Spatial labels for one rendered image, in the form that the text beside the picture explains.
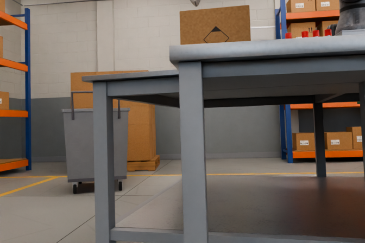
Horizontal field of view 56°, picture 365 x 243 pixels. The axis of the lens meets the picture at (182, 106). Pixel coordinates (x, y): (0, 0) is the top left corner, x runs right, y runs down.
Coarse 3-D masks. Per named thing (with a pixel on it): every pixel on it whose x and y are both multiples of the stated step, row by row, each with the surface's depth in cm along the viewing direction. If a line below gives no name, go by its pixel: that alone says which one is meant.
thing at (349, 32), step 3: (342, 30) 118; (345, 30) 118; (348, 30) 118; (351, 30) 118; (354, 30) 117; (357, 30) 117; (360, 30) 117; (363, 30) 117; (339, 33) 120; (342, 33) 118; (345, 33) 118; (348, 33) 118; (351, 33) 118; (354, 33) 117; (357, 33) 117; (360, 33) 117; (363, 33) 117
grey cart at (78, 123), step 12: (72, 96) 314; (72, 108) 316; (84, 108) 321; (120, 108) 327; (72, 120) 319; (84, 120) 322; (120, 120) 328; (72, 132) 319; (84, 132) 322; (120, 132) 329; (72, 144) 320; (84, 144) 322; (120, 144) 329; (72, 156) 320; (84, 156) 322; (120, 156) 329; (72, 168) 320; (84, 168) 322; (120, 168) 329; (72, 180) 320; (84, 180) 322; (120, 180) 333
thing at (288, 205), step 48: (96, 96) 138; (144, 96) 182; (288, 96) 253; (336, 96) 183; (96, 144) 137; (96, 192) 136; (240, 192) 200; (288, 192) 196; (336, 192) 192; (96, 240) 136; (144, 240) 132; (240, 240) 123; (288, 240) 119; (336, 240) 116
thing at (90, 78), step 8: (136, 72) 131; (144, 72) 130; (152, 72) 130; (160, 72) 129; (168, 72) 128; (176, 72) 127; (88, 80) 136; (96, 80) 136; (104, 80) 137; (112, 80) 138; (120, 80) 139; (168, 96) 223; (176, 96) 225; (272, 96) 252; (280, 96) 255
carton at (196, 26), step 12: (180, 12) 150; (192, 12) 149; (204, 12) 148; (216, 12) 147; (228, 12) 146; (240, 12) 145; (180, 24) 150; (192, 24) 149; (204, 24) 148; (216, 24) 147; (228, 24) 146; (240, 24) 145; (180, 36) 150; (192, 36) 149; (204, 36) 148; (216, 36) 147; (228, 36) 146; (240, 36) 145
